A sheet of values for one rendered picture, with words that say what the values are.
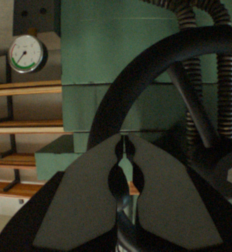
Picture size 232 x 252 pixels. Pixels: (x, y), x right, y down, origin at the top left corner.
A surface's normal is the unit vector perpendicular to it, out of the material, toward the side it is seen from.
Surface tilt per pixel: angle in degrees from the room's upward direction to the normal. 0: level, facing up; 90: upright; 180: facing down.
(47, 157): 90
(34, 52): 90
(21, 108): 90
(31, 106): 90
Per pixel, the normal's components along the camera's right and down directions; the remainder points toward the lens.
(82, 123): -0.04, 0.14
